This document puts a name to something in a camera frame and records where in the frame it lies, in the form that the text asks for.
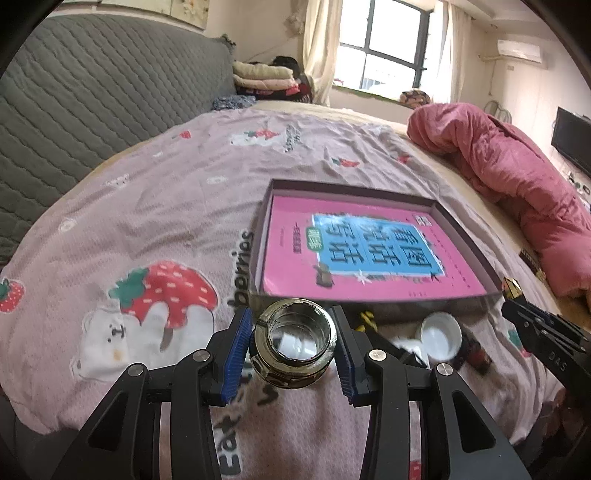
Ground white plastic jar lid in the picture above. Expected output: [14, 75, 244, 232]
[417, 312, 462, 366]

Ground black yellow digital watch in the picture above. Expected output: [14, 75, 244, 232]
[352, 310, 429, 368]

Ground metal glass ink bottle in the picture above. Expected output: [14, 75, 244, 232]
[249, 298, 338, 389]

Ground black gold mattress label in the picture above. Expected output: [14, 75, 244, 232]
[519, 249, 546, 282]

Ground small red black object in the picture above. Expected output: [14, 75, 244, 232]
[454, 331, 493, 376]

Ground pink rolled quilt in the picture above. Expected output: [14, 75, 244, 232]
[407, 103, 590, 298]

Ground white plastic dish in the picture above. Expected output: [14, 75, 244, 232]
[390, 337, 431, 368]

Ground pink strawberry bed sheet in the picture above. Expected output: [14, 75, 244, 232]
[1, 108, 562, 479]

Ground grey shallow cardboard box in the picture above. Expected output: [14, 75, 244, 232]
[249, 179, 501, 323]

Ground pink Chinese workbook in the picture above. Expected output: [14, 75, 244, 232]
[262, 195, 486, 302]

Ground patterned bag on sill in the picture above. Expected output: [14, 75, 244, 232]
[399, 89, 432, 109]

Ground white air conditioner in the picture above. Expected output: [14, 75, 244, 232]
[497, 39, 544, 65]

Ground cream right curtain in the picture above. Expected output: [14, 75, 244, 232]
[433, 1, 472, 103]

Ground cream curtain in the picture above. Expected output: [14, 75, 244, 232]
[301, 0, 343, 106]
[433, 1, 472, 103]

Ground black framed window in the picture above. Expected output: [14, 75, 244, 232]
[332, 0, 435, 99]

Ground grey quilted headboard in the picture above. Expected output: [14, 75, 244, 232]
[1, 14, 235, 262]

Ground blue patterned cloth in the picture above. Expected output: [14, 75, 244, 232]
[212, 95, 256, 111]

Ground stack of folded clothes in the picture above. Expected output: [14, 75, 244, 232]
[232, 56, 314, 103]

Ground cream left curtain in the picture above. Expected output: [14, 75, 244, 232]
[301, 0, 343, 106]

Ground black wall television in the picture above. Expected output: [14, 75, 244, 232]
[551, 107, 591, 176]

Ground floral wall painting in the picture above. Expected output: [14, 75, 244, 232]
[101, 0, 209, 30]

